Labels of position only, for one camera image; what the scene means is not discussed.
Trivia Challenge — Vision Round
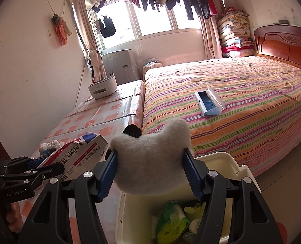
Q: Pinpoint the person's left hand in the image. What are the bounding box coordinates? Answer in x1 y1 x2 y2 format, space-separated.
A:
6 203 23 234

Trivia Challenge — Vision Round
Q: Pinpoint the white red medicine box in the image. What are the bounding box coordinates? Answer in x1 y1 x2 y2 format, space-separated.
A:
36 132 108 182

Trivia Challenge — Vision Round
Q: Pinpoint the cream plastic bin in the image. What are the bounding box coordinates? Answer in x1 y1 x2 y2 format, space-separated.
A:
115 151 262 244

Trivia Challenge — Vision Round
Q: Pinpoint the dark hanging garment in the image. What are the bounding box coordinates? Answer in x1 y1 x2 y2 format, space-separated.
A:
99 15 117 38

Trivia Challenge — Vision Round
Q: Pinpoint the beige curtain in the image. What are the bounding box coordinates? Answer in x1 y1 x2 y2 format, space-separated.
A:
70 0 108 82
199 13 223 60

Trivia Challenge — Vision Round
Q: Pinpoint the window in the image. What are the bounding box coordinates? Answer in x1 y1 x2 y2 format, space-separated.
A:
90 0 204 50

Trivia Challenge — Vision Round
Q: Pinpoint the blue white plastic case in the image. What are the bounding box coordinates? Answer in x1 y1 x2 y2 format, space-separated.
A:
194 88 226 117

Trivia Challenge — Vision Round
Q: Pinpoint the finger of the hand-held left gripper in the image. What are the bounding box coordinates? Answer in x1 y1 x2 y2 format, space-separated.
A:
0 162 65 187
0 156 49 169

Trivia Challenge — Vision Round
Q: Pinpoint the green tissue packet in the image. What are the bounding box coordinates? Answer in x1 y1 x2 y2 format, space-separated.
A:
154 200 190 244

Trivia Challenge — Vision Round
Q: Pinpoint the wooden headboard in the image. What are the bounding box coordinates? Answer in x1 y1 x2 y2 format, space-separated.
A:
254 25 301 74

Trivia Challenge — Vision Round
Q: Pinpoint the black round object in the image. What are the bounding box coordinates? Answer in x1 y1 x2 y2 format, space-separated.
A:
122 124 142 139

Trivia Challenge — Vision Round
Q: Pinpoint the orange checked tablecloth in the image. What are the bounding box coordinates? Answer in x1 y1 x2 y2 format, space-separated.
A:
13 80 146 244

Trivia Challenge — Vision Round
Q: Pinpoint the bed with striped sheet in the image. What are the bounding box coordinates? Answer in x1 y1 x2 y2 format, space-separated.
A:
142 56 301 177

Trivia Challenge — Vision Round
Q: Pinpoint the yellow green soft item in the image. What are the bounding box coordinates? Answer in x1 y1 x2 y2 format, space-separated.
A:
183 203 207 221

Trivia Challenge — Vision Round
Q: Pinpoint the orange cloth on hook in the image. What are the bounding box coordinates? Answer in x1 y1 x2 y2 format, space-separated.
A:
51 13 72 46

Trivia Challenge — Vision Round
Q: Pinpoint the white appliance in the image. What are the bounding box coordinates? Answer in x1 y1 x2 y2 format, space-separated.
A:
101 49 138 85

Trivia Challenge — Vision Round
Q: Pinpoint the row of hanging clothes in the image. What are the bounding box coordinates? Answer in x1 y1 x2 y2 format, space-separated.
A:
115 0 238 21

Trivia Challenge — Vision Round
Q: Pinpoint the stack of folded quilts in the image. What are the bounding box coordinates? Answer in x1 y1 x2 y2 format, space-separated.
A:
218 7 255 58

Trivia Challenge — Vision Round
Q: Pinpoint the polka dot fabric bundle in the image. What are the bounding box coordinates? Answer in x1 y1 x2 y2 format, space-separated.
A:
142 58 164 78

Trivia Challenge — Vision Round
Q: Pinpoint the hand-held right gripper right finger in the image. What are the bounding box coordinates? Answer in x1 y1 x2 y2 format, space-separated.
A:
183 148 284 244

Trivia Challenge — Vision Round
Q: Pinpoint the white plush toy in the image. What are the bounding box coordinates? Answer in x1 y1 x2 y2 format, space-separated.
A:
110 118 192 194

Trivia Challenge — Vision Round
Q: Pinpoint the white desk organizer box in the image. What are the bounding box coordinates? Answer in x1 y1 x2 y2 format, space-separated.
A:
88 72 117 99

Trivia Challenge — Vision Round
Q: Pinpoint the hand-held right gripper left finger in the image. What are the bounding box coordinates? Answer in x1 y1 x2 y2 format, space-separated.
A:
17 150 119 244

